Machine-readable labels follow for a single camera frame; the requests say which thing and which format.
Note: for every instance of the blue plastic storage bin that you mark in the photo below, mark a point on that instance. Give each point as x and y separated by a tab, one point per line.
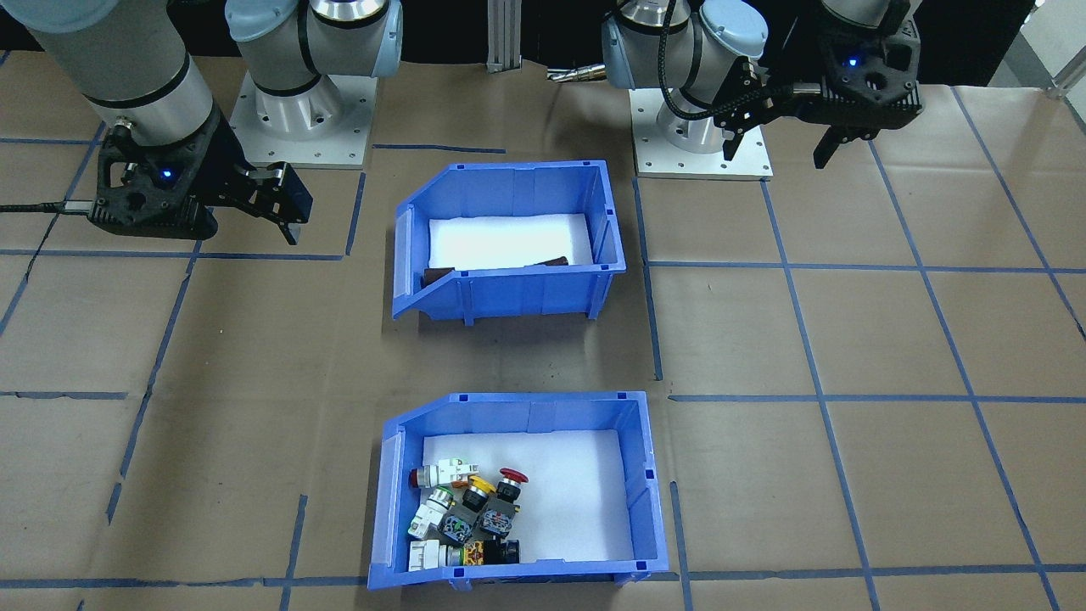
509	297
543	573

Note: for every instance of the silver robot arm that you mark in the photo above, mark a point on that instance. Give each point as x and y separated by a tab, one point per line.
721	42
127	68

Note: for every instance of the dark brown battery box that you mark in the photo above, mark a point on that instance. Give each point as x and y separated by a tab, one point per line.
437	276
551	260

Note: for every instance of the white foam pad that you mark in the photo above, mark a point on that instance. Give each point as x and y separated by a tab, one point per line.
577	492
509	238

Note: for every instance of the red mushroom emergency button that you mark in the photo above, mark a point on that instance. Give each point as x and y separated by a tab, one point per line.
501	509

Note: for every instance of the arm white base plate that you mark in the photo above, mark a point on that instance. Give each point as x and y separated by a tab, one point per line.
339	144
747	165

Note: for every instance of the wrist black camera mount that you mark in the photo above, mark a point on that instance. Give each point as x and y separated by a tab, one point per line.
144	199
848	85

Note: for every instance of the aluminium table rail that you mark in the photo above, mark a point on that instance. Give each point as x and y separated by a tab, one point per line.
1071	83

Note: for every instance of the short aluminium profile post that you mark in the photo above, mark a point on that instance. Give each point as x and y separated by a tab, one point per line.
505	34

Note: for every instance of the white red-headed pushbutton switch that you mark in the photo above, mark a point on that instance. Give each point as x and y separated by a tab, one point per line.
450	471

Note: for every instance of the white green-ringed pushbutton switch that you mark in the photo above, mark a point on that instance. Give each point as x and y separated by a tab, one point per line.
428	513

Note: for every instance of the grey yellow-headed pushbutton switch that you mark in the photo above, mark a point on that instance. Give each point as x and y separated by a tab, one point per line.
462	522

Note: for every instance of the plain white switch block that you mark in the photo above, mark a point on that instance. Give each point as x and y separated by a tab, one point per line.
428	556

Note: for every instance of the black yellow-labelled selector switch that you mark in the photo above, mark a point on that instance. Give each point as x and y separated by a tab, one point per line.
496	552

